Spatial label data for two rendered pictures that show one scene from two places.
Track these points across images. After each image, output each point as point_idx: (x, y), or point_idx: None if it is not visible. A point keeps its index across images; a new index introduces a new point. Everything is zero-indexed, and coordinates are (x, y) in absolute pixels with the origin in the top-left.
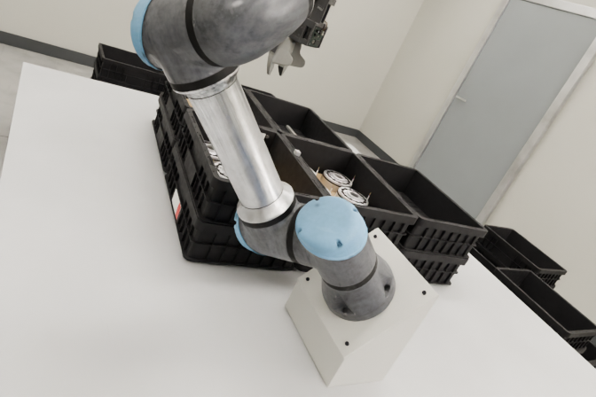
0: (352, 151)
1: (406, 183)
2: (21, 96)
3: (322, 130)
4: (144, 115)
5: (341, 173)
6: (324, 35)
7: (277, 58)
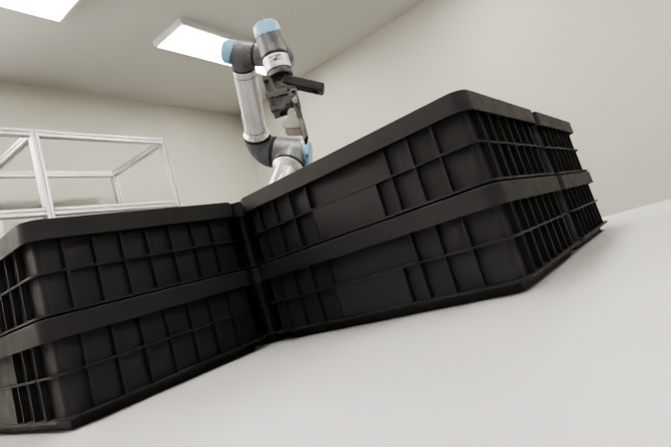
0: (241, 200)
1: (50, 275)
2: (615, 214)
3: (351, 166)
4: (641, 218)
5: (252, 250)
6: (269, 100)
7: (299, 131)
